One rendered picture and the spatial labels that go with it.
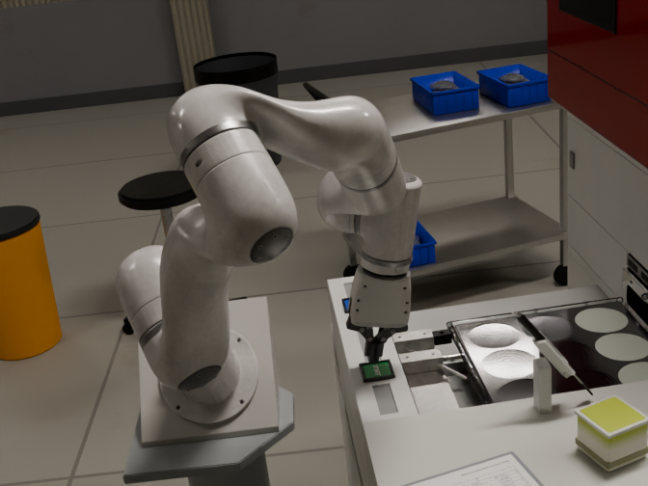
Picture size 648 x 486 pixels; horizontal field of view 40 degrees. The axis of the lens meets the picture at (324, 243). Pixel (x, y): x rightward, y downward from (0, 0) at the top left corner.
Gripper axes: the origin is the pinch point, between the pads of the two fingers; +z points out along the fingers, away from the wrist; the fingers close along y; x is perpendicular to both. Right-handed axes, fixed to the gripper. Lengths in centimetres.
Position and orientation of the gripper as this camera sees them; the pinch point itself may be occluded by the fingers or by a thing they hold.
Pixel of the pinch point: (373, 349)
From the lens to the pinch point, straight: 157.4
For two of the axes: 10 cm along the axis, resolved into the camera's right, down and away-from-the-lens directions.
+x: 1.0, 3.8, -9.2
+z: -1.0, 9.2, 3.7
